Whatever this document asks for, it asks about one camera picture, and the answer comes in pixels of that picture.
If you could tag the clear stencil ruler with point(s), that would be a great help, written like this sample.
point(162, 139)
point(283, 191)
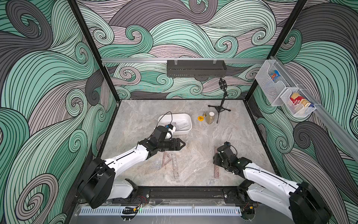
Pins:
point(181, 125)

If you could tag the white slotted cable duct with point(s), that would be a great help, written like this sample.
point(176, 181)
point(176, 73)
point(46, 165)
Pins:
point(165, 211)

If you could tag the white plastic storage box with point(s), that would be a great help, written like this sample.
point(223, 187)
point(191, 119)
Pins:
point(173, 118)

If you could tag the aluminium rail back wall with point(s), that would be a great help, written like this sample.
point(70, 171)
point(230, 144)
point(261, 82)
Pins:
point(164, 60)

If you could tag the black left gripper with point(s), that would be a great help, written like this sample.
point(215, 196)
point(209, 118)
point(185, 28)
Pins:
point(176, 148)

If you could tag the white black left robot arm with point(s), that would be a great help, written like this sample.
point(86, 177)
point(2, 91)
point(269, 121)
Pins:
point(97, 183)

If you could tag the black corner frame post right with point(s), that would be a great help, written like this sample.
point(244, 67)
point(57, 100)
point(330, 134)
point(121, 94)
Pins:
point(287, 34)

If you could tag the black wall shelf tray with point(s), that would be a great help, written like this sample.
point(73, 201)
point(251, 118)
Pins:
point(196, 69)

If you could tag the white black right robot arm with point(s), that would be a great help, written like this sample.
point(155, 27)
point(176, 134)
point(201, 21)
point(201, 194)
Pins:
point(300, 202)

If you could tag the black corner frame post left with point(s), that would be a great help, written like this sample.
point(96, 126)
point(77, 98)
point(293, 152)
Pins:
point(86, 32)

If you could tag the clear wall bin upper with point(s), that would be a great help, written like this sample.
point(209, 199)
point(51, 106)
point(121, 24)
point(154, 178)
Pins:
point(271, 79)

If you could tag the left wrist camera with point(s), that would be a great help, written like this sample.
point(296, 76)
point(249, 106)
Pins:
point(162, 133)

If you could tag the clear wall bin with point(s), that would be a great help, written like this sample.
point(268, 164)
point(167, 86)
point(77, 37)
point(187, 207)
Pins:
point(297, 103)
point(271, 79)

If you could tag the pink triangle ruler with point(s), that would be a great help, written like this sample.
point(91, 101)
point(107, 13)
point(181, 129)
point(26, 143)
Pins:
point(166, 159)

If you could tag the pink straight ruler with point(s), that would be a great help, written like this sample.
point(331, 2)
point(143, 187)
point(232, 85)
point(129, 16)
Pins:
point(175, 167)
point(216, 172)

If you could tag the aluminium rail right wall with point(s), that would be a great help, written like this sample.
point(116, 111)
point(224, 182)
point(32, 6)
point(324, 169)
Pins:
point(332, 125)

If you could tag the aluminium rail wall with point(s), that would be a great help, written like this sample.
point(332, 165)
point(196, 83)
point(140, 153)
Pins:
point(332, 125)
point(164, 60)

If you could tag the clear jar with liquid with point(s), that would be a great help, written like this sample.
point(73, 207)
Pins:
point(210, 118)

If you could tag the black corner frame post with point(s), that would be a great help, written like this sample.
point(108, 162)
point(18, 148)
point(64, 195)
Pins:
point(86, 32)
point(287, 34)

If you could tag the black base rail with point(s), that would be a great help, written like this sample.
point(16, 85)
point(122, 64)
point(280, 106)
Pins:
point(229, 194)

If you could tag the clear wall bin lower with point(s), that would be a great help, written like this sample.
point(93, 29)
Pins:
point(297, 103)

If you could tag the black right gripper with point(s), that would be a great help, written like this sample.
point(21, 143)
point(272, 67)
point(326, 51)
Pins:
point(216, 158)

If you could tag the black tripod stand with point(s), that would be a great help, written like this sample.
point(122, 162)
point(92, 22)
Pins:
point(220, 108)

